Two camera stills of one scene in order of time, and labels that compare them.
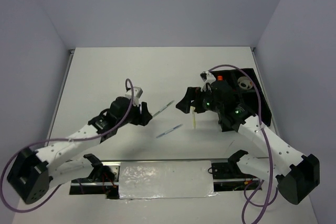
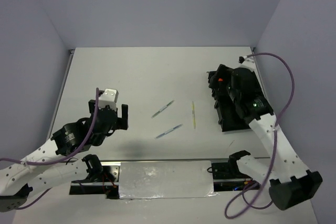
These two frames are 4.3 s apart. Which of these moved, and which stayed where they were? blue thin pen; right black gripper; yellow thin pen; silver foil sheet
Moved: right black gripper
Stayed: yellow thin pen; blue thin pen; silver foil sheet
